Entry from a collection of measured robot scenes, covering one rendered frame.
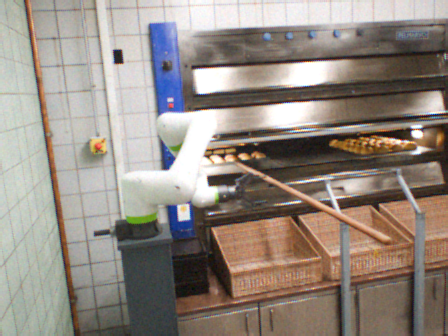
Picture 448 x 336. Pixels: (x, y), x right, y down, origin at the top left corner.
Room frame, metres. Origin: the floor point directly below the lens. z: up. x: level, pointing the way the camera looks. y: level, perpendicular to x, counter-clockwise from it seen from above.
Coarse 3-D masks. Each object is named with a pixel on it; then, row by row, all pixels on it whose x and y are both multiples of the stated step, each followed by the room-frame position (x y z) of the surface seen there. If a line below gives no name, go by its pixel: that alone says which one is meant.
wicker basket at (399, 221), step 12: (384, 204) 2.95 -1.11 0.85; (396, 204) 2.96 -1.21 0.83; (408, 204) 2.98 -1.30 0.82; (432, 204) 3.01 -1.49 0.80; (444, 204) 3.03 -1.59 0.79; (384, 216) 2.88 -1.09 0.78; (396, 216) 2.94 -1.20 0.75; (408, 216) 2.96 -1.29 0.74; (432, 216) 2.99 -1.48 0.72; (444, 216) 3.00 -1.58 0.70; (396, 228) 2.74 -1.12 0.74; (408, 228) 2.93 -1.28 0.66; (432, 228) 2.96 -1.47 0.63; (444, 228) 2.98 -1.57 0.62; (432, 240) 2.50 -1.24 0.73; (444, 240) 2.52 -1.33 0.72; (432, 252) 2.64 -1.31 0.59; (444, 252) 2.63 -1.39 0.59
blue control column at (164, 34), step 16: (160, 32) 2.66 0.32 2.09; (176, 32) 2.68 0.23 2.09; (160, 48) 2.65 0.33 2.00; (176, 48) 2.67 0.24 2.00; (160, 64) 2.65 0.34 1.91; (176, 64) 2.67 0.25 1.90; (160, 80) 2.65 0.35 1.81; (176, 80) 2.67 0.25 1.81; (160, 96) 2.65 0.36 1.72; (176, 96) 2.67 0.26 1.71; (160, 112) 2.65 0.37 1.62; (176, 112) 2.67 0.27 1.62; (176, 208) 2.65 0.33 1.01; (192, 208) 2.68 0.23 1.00; (176, 224) 2.65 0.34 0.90; (192, 224) 2.67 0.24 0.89
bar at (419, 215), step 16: (336, 176) 2.52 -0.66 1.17; (352, 176) 2.53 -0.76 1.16; (368, 176) 2.55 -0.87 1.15; (400, 176) 2.58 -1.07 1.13; (336, 208) 2.37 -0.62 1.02; (416, 208) 2.41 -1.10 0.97; (416, 224) 2.39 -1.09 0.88; (416, 240) 2.39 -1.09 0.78; (416, 256) 2.39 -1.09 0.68; (416, 272) 2.39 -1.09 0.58; (416, 288) 2.38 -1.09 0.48; (416, 304) 2.38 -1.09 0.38; (416, 320) 2.38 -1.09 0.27
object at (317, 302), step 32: (224, 288) 2.37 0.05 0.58; (288, 288) 2.31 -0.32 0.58; (320, 288) 2.29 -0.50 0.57; (352, 288) 2.34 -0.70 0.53; (384, 288) 2.38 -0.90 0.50; (192, 320) 2.15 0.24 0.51; (224, 320) 2.19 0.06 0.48; (256, 320) 2.22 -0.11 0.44; (288, 320) 2.26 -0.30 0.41; (320, 320) 2.30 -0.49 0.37; (352, 320) 2.34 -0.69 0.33; (384, 320) 2.38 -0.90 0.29
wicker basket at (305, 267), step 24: (288, 216) 2.81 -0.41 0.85; (216, 240) 2.56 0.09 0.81; (240, 240) 2.70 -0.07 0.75; (264, 240) 2.74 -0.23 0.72; (288, 240) 2.76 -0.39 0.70; (216, 264) 2.62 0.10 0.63; (240, 264) 2.65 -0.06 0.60; (264, 264) 2.65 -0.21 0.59; (288, 264) 2.31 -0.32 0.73; (312, 264) 2.47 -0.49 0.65; (240, 288) 2.33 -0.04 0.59; (264, 288) 2.28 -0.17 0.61
